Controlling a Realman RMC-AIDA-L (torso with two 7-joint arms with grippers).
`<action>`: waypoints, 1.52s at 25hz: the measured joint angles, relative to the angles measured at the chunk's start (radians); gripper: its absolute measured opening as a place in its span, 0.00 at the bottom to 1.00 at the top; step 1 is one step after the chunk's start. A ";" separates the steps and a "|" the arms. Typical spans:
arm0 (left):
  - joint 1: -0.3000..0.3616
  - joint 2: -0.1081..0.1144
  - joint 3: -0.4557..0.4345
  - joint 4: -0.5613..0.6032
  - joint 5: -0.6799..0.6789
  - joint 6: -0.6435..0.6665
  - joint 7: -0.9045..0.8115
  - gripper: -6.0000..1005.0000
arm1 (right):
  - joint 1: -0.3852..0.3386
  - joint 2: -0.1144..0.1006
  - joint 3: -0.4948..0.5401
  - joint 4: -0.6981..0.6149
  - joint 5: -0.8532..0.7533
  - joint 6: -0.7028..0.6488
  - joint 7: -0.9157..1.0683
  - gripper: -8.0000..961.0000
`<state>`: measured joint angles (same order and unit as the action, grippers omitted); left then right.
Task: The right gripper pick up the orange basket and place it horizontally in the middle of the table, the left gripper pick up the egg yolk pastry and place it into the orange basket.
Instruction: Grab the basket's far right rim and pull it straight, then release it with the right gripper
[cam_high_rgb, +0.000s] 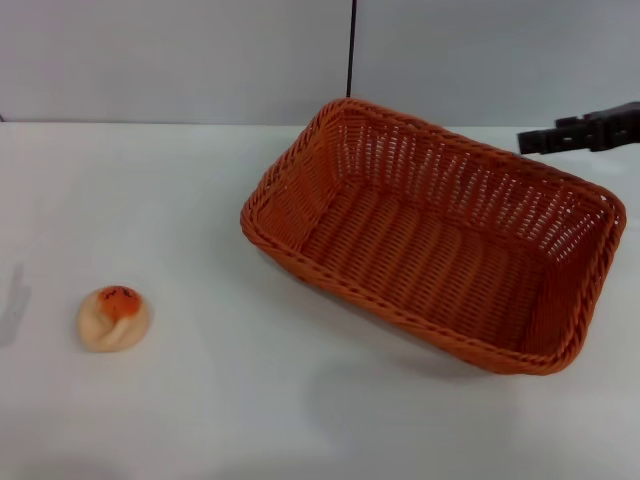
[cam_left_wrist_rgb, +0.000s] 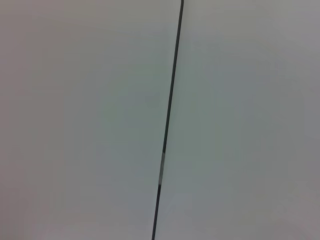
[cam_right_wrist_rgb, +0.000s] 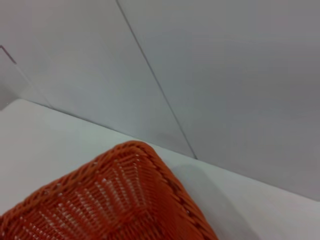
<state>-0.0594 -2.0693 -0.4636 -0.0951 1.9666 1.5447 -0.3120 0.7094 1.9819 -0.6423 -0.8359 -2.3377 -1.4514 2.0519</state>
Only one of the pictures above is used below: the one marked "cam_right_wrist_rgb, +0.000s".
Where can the orange woven rectangular basket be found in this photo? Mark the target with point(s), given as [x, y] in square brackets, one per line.
[105, 205]

